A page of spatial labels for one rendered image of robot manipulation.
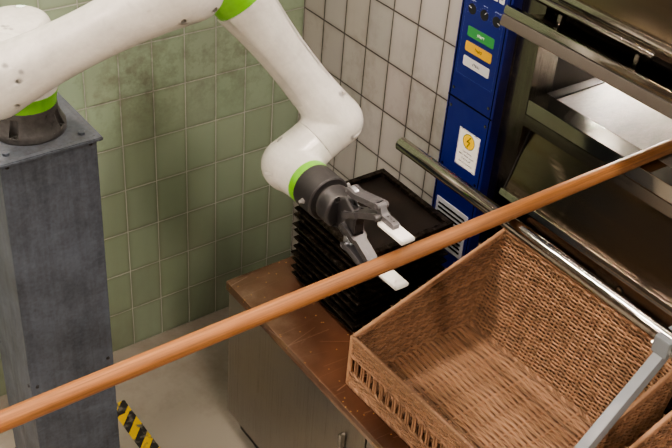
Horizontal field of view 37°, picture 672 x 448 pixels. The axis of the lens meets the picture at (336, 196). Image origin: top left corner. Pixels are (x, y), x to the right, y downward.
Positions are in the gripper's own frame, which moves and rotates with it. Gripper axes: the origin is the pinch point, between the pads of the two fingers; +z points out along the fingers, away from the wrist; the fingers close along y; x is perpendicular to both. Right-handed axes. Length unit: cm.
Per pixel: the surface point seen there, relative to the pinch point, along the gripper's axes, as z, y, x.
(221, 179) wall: -122, 66, -36
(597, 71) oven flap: -4, -22, -50
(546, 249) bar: 10.5, 1.8, -27.2
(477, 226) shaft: 1.4, -1.2, -17.6
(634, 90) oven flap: 5, -23, -50
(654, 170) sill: 4, 1, -66
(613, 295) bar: 26.3, 1.6, -27.6
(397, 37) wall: -79, 6, -64
